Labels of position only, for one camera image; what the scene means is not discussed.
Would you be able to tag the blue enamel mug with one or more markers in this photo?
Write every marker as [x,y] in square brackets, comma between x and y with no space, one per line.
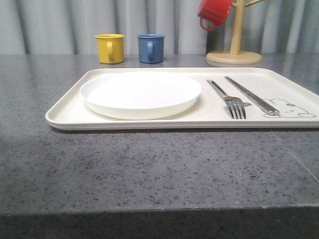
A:
[150,48]

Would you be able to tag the cream rabbit serving tray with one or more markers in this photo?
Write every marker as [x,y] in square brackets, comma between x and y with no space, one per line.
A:
[298,106]

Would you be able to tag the wooden mug tree stand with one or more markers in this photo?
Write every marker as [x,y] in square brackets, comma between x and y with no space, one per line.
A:
[235,55]

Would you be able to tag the white round plate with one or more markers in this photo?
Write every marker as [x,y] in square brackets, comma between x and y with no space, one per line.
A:
[141,95]

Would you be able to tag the silver metal chopstick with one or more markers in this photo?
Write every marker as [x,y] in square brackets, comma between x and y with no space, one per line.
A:
[251,99]
[246,92]

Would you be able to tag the red enamel mug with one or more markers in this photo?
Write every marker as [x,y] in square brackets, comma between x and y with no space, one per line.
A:
[214,11]

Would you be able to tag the yellow enamel mug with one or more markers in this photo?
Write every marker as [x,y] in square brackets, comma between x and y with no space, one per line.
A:
[110,48]

